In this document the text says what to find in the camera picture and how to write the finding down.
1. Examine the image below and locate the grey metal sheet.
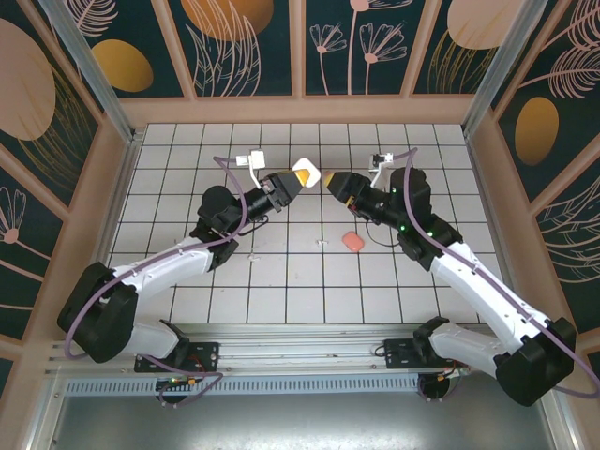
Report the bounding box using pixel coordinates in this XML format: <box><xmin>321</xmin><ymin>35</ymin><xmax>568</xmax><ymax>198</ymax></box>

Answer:
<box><xmin>27</xmin><ymin>392</ymin><xmax>580</xmax><ymax>450</ymax></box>

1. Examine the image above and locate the left gripper thin black cable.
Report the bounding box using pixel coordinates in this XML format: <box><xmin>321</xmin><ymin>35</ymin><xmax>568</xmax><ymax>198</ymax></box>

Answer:
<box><xmin>241</xmin><ymin>213</ymin><xmax>269</xmax><ymax>235</ymax></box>

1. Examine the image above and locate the gripper thin black cable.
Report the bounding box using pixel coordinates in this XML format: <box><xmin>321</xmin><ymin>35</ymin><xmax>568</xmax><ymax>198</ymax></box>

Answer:
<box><xmin>363</xmin><ymin>219</ymin><xmax>402</xmax><ymax>248</ymax></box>
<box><xmin>241</xmin><ymin>213</ymin><xmax>269</xmax><ymax>235</ymax></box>

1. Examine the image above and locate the right gripper thin black cable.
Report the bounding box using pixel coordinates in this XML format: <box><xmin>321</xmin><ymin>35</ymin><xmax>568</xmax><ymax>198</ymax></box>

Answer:
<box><xmin>363</xmin><ymin>219</ymin><xmax>402</xmax><ymax>248</ymax></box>

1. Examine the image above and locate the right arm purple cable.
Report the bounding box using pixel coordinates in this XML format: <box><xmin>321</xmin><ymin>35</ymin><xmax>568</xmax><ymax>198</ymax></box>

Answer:
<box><xmin>396</xmin><ymin>147</ymin><xmax>596</xmax><ymax>404</ymax></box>

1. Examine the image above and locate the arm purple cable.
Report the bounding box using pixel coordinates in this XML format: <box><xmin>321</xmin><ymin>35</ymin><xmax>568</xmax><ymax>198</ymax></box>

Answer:
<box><xmin>63</xmin><ymin>157</ymin><xmax>249</xmax><ymax>409</ymax></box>
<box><xmin>396</xmin><ymin>147</ymin><xmax>596</xmax><ymax>404</ymax></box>

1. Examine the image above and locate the right aluminium side rail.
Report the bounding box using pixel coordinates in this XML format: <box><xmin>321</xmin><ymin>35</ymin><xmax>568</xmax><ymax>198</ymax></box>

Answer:
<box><xmin>462</xmin><ymin>128</ymin><xmax>538</xmax><ymax>337</ymax></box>

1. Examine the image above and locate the aluminium side rail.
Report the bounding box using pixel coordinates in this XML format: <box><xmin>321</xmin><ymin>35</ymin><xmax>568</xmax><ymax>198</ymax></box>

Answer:
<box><xmin>74</xmin><ymin>133</ymin><xmax>144</xmax><ymax>341</ymax></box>
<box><xmin>462</xmin><ymin>128</ymin><xmax>538</xmax><ymax>337</ymax></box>

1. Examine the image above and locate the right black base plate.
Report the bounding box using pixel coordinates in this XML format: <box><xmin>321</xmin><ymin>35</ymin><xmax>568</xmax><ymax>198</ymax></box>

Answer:
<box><xmin>382</xmin><ymin>337</ymin><xmax>463</xmax><ymax>371</ymax></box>

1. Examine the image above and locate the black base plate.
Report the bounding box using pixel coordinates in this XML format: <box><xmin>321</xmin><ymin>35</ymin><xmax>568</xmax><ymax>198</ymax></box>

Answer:
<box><xmin>382</xmin><ymin>337</ymin><xmax>463</xmax><ymax>371</ymax></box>
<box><xmin>134</xmin><ymin>341</ymin><xmax>221</xmax><ymax>374</ymax></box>

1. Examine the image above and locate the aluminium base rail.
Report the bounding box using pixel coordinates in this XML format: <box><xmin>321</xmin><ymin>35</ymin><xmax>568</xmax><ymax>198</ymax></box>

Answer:
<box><xmin>44</xmin><ymin>322</ymin><xmax>559</xmax><ymax>376</ymax></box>

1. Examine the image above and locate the left aluminium side rail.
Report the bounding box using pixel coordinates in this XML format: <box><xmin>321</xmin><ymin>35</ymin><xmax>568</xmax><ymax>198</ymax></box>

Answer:
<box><xmin>74</xmin><ymin>133</ymin><xmax>144</xmax><ymax>341</ymax></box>

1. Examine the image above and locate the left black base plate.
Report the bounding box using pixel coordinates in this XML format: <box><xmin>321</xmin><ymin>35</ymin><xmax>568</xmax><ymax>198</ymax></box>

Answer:
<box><xmin>134</xmin><ymin>341</ymin><xmax>221</xmax><ymax>374</ymax></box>

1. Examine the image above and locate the right aluminium corner post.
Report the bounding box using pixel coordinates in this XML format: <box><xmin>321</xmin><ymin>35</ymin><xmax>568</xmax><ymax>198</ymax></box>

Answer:
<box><xmin>461</xmin><ymin>0</ymin><xmax>559</xmax><ymax>137</ymax></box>

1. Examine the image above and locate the aluminium corner post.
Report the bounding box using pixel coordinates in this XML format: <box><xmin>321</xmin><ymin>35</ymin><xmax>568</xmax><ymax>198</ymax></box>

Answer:
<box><xmin>39</xmin><ymin>0</ymin><xmax>144</xmax><ymax>144</ymax></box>
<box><xmin>461</xmin><ymin>0</ymin><xmax>559</xmax><ymax>137</ymax></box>

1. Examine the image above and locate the grey slotted cable duct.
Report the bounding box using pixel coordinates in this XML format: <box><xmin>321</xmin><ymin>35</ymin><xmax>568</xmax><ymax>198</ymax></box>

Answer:
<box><xmin>65</xmin><ymin>374</ymin><xmax>426</xmax><ymax>396</ymax></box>

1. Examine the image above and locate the left aluminium corner post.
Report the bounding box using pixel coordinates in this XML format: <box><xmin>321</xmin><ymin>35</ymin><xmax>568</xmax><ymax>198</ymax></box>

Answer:
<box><xmin>39</xmin><ymin>0</ymin><xmax>144</xmax><ymax>144</ymax></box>

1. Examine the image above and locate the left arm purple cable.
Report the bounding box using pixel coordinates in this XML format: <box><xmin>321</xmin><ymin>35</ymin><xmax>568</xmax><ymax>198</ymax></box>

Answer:
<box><xmin>63</xmin><ymin>157</ymin><xmax>249</xmax><ymax>409</ymax></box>

